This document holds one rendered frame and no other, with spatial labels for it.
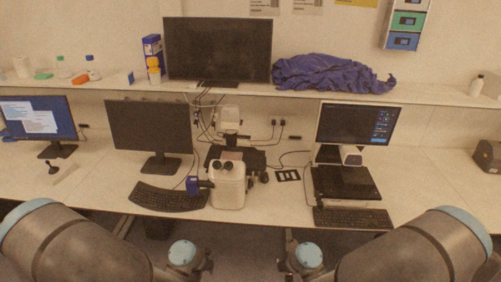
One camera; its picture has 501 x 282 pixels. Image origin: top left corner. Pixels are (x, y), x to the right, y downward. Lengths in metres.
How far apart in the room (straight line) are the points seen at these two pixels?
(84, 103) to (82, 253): 2.11
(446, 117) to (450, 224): 1.95
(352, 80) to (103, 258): 1.60
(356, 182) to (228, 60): 1.10
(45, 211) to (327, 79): 1.55
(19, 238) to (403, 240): 0.60
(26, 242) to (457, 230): 0.68
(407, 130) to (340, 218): 1.09
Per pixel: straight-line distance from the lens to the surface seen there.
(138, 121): 1.68
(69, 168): 2.10
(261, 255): 2.25
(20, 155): 2.57
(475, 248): 0.55
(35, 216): 0.55
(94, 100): 2.44
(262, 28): 1.69
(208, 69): 1.78
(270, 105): 1.97
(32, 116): 2.25
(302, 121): 2.05
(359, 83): 1.78
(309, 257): 1.00
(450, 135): 2.57
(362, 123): 1.54
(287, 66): 1.75
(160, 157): 1.85
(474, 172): 2.45
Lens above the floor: 1.89
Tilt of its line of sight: 30 degrees down
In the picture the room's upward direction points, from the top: 1 degrees clockwise
